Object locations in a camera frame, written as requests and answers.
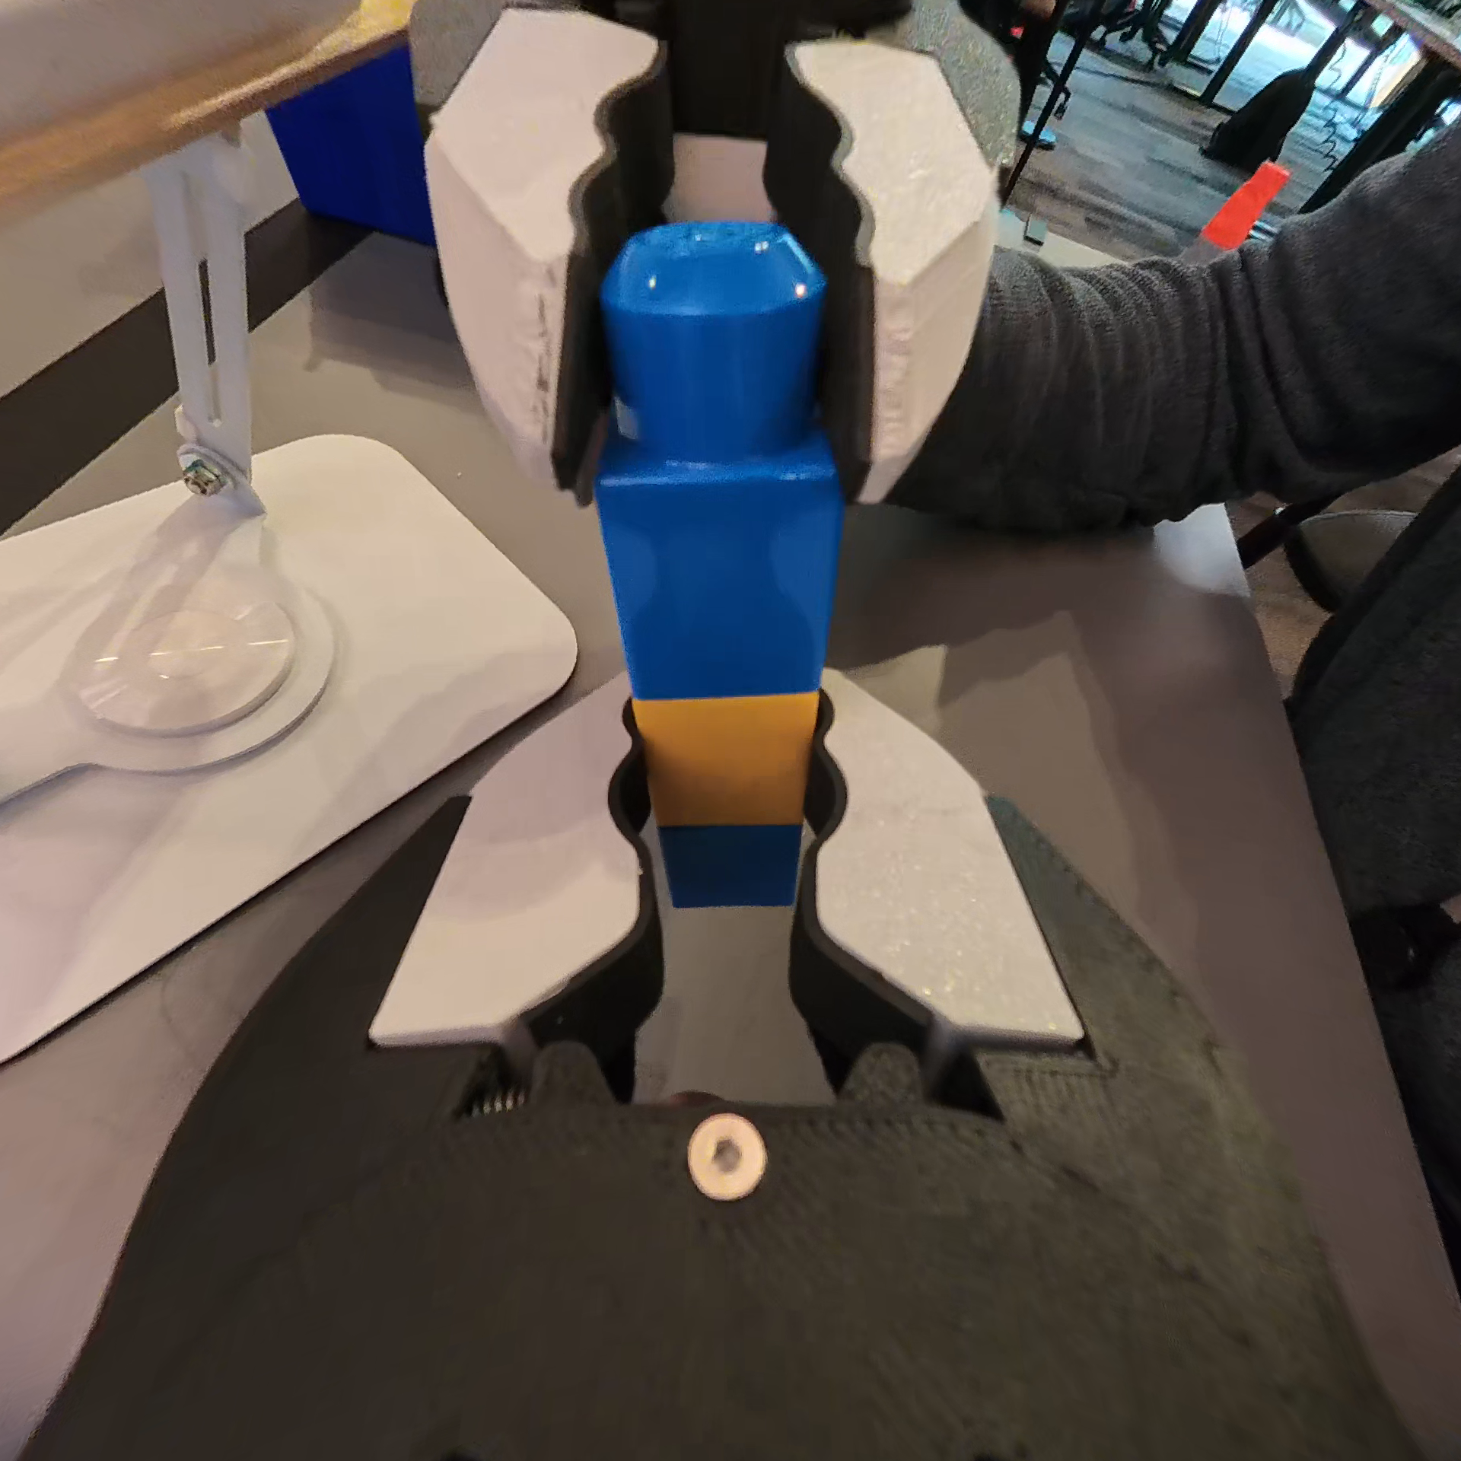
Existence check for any orange traffic cone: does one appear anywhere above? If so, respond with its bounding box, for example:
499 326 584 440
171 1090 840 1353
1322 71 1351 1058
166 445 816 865
1197 159 1295 249

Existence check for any blue building block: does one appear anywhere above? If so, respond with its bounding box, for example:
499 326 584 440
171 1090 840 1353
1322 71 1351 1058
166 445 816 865
596 223 848 700
658 822 802 911

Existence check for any yellow building block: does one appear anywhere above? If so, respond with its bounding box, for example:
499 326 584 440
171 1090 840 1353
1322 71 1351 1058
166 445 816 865
632 689 826 828

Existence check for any blue plastic bin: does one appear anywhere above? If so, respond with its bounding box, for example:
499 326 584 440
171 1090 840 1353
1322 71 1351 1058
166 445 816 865
265 45 441 249

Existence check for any black office chair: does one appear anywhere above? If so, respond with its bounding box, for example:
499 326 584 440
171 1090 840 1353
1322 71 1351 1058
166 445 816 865
1237 492 1394 619

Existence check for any grey desk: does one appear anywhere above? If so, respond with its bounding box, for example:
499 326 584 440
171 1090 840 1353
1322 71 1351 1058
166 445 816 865
0 138 1461 1461

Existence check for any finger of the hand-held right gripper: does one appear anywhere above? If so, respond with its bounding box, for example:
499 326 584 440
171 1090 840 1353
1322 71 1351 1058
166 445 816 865
424 11 669 497
775 41 998 507

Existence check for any person's right forearm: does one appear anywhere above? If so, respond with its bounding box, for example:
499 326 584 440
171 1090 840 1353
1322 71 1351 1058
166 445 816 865
887 142 1461 541

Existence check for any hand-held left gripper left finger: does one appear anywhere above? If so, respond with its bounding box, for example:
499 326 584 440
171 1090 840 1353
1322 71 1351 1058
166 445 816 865
369 695 666 1085

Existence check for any white document stand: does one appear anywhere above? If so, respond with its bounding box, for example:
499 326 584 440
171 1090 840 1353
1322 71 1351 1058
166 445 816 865
0 0 579 1066

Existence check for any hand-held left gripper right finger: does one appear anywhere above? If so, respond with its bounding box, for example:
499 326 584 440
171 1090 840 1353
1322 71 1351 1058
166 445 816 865
791 672 1089 1085

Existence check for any black backpack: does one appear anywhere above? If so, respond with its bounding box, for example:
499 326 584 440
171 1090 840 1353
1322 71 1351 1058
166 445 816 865
1201 65 1319 164

